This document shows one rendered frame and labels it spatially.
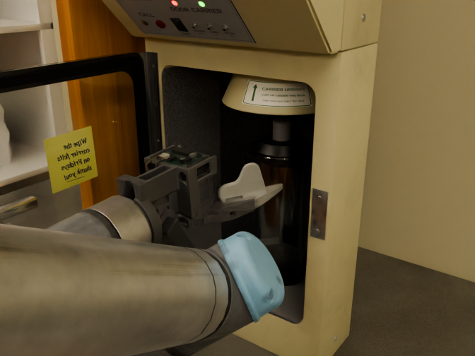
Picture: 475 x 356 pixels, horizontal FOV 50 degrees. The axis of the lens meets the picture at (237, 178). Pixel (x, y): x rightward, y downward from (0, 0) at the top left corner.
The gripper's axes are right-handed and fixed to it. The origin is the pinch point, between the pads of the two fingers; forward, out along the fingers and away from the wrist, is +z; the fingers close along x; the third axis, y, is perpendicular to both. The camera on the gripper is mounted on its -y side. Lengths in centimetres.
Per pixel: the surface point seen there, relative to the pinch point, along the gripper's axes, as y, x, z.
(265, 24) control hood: 21.8, -7.2, -3.2
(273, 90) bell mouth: 11.9, -3.0, 4.9
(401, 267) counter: -30.9, -13.6, 36.4
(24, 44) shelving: 3, 118, 43
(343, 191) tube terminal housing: -0.7, -14.0, 5.1
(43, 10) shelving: 15, 102, 42
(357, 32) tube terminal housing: 20.0, -14.0, 6.3
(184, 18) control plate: 22.0, 4.5, -3.6
